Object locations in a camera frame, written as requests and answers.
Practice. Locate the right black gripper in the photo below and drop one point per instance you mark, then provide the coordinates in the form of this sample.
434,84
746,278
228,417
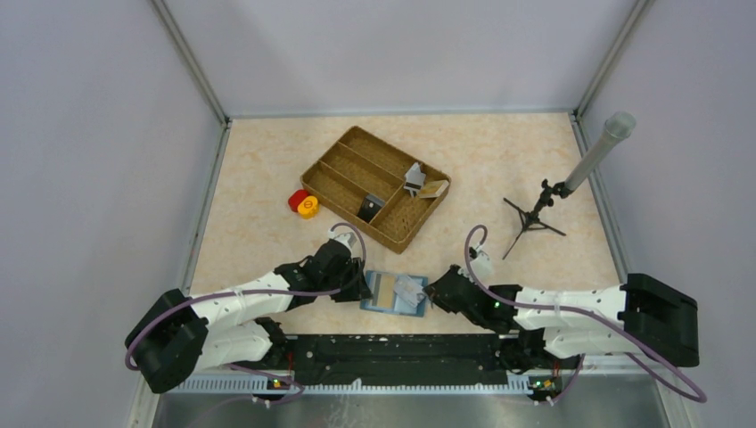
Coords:
429,291

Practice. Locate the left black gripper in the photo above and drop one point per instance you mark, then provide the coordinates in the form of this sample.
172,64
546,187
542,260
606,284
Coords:
350,294

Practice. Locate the gold credit card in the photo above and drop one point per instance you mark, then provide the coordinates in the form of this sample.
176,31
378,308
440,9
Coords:
384,291

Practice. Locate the silver patterned card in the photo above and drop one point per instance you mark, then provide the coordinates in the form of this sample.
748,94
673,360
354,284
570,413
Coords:
409,290

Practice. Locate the blue card holder wallet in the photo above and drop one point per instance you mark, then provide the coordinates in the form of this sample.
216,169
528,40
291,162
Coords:
400,307

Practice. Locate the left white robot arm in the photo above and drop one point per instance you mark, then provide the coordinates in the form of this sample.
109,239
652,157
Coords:
182,334

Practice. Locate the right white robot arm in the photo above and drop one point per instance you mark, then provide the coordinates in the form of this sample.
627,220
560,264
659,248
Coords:
642,315

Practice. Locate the black card in tray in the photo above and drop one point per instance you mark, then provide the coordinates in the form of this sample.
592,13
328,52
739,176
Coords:
370,207

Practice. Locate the gold card on tray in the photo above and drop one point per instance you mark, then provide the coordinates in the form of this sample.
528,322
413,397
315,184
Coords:
433,189

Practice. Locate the grey white card stand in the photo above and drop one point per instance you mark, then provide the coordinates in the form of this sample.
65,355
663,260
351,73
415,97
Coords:
414,179

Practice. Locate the orange cylinder block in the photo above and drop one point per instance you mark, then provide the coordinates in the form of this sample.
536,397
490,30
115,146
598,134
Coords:
308,207

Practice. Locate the woven brown divided tray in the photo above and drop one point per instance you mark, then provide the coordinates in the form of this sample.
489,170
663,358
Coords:
359,163

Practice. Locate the red cylinder block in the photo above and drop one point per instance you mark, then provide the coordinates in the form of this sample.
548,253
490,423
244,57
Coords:
296,199

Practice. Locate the grey microphone on tripod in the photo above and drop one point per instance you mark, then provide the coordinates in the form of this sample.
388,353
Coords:
617,129

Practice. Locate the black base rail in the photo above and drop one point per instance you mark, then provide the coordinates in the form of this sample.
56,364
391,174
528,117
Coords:
447,361

